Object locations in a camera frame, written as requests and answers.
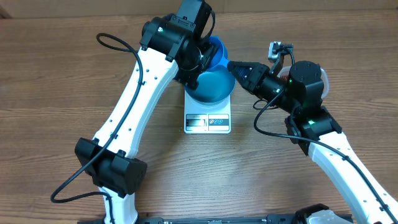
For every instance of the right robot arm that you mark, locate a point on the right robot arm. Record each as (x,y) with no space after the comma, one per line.
(318,134)

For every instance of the blue metal bowl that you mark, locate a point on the blue metal bowl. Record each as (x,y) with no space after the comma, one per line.
(213,87)

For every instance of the white digital kitchen scale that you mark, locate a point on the white digital kitchen scale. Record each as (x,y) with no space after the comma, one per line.
(207,118)

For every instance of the clear plastic container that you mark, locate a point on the clear plastic container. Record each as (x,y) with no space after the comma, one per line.
(284,73)

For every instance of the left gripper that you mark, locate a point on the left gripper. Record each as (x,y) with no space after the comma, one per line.
(192,79)

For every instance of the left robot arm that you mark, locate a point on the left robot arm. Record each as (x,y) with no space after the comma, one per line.
(171,48)

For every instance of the blue plastic measuring scoop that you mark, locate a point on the blue plastic measuring scoop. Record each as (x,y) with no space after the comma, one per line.
(221,57)

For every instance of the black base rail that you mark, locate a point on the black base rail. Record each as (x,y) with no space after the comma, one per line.
(270,219)

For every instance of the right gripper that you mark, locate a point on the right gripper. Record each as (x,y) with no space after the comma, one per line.
(261,74)

